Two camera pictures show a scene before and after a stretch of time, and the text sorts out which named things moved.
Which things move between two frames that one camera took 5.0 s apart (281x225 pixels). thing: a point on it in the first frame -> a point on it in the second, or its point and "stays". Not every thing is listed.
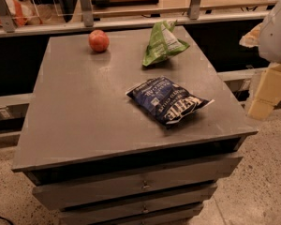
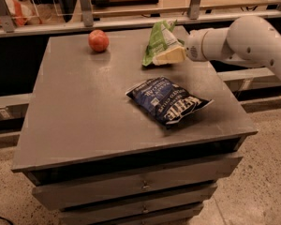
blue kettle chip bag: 166,99 stays
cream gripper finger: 273,87 -> 193,50
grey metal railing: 2,23 stays
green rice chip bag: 163,43 stays
